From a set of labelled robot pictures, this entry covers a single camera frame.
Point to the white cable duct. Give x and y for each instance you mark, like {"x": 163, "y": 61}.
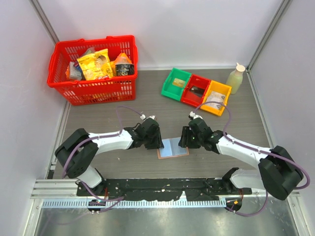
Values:
{"x": 93, "y": 203}

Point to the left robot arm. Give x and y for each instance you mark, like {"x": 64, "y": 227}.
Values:
{"x": 77, "y": 152}

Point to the gold credit card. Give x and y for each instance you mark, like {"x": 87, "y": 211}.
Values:
{"x": 178, "y": 82}

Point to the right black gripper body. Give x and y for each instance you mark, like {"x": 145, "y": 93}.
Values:
{"x": 194, "y": 141}

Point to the green lotion bottle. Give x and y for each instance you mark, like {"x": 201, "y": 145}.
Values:
{"x": 235, "y": 78}

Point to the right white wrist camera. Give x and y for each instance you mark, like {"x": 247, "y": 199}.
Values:
{"x": 193, "y": 115}

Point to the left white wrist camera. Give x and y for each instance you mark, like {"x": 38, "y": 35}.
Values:
{"x": 144, "y": 117}

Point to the red plastic shopping basket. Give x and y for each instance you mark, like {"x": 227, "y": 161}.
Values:
{"x": 121, "y": 88}

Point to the black round can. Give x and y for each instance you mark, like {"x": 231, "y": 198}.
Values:
{"x": 124, "y": 69}

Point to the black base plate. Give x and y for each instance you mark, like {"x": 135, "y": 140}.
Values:
{"x": 167, "y": 189}

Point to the white VIP credit card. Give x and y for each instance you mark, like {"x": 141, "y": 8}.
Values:
{"x": 217, "y": 95}

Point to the black credit card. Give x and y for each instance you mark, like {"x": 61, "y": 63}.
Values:
{"x": 197, "y": 91}

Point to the orange snack packet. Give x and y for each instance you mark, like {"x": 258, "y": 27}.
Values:
{"x": 122, "y": 58}

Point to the red plastic bin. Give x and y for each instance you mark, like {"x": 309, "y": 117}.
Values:
{"x": 188, "y": 97}

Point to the pink leather card holder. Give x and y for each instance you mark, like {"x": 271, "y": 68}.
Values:
{"x": 171, "y": 149}

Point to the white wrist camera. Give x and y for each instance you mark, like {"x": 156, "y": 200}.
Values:
{"x": 144, "y": 117}
{"x": 193, "y": 115}

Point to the yellow plastic bin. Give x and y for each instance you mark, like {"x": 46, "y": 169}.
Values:
{"x": 218, "y": 87}

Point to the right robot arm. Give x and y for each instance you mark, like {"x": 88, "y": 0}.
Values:
{"x": 274, "y": 171}

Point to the grey small box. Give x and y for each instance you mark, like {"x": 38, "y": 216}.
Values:
{"x": 72, "y": 73}

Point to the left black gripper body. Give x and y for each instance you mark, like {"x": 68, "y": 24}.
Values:
{"x": 145, "y": 139}

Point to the green plastic bin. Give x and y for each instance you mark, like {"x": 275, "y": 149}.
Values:
{"x": 172, "y": 91}

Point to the yellow chips bag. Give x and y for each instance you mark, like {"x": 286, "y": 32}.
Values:
{"x": 96, "y": 66}

